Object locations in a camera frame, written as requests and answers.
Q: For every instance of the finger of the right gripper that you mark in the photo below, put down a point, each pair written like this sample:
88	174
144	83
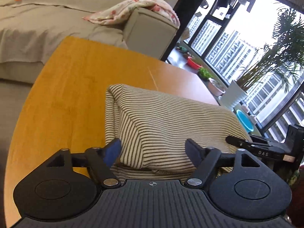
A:
247	143

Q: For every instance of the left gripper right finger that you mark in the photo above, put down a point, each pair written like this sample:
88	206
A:
207	162

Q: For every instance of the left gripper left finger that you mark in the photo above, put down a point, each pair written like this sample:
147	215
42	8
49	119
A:
88	169

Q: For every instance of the striped knit garment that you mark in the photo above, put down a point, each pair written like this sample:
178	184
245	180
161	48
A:
154	126

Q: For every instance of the blue plastic basin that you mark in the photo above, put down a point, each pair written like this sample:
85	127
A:
245	121

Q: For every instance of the pink plant pot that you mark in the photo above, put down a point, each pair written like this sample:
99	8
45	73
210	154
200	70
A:
215	87

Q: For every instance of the small green plant tray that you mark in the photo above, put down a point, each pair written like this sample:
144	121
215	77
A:
204	74

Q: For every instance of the palm plant in white pot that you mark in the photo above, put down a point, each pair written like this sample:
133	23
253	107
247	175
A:
283	58

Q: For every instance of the red plastic basin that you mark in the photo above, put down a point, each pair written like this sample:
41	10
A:
191	62

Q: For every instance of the pink patterned blanket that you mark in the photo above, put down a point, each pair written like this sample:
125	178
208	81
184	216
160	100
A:
123	10

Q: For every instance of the grey sofa with cover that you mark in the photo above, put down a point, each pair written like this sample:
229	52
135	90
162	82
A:
31	30

